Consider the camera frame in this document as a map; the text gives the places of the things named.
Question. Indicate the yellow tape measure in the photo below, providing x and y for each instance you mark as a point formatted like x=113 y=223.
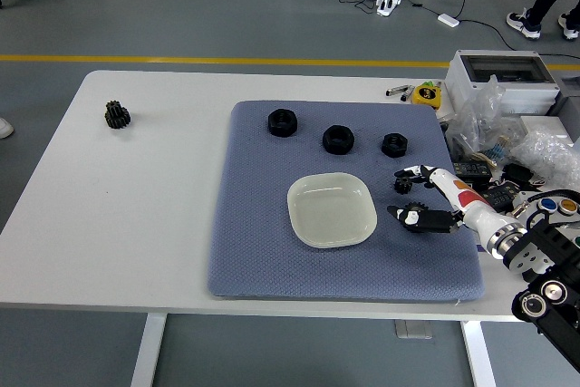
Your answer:
x=426 y=94

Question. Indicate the black digital display module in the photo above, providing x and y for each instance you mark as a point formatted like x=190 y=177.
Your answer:
x=473 y=170
x=500 y=196

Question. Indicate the blue resistor strip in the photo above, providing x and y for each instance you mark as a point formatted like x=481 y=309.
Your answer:
x=498 y=151

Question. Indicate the grey table control panel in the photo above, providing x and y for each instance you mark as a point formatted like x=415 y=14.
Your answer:
x=413 y=329

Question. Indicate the black and silver marker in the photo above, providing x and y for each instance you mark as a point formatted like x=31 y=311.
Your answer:
x=406 y=94
x=396 y=89

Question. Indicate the white electrical enclosure box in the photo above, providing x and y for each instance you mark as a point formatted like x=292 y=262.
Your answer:
x=525 y=92

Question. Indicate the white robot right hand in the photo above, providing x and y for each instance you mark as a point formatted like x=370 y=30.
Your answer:
x=476 y=212

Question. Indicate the grey blue-yellow button box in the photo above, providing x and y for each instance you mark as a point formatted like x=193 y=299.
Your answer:
x=548 y=205

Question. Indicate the small white box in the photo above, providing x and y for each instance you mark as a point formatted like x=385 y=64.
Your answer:
x=544 y=123

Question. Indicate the white square plate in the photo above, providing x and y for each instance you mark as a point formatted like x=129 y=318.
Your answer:
x=331 y=210

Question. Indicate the large black hex nut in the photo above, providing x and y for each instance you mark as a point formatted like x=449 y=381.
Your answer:
x=338 y=140
x=282 y=123

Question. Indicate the white power adapter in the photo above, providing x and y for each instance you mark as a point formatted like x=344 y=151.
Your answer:
x=447 y=20

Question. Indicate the black stepped gear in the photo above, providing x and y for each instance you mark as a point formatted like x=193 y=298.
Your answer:
x=118 y=116
x=402 y=186

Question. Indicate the bubble wrap bag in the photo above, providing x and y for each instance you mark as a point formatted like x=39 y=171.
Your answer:
x=548 y=156

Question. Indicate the small black hex nut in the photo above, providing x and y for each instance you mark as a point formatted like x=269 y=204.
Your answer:
x=395 y=145

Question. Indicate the white table leg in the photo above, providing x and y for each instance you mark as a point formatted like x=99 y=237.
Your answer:
x=478 y=355
x=147 y=351

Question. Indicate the white power strip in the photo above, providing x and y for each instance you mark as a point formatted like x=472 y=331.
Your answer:
x=389 y=4

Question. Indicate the blue-grey textured mat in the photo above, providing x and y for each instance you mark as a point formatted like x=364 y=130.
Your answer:
x=254 y=246

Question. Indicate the clear plastic bag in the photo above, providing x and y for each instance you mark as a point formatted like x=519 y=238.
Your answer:
x=480 y=110

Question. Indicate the black part with red mark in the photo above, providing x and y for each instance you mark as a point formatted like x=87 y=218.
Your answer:
x=519 y=174

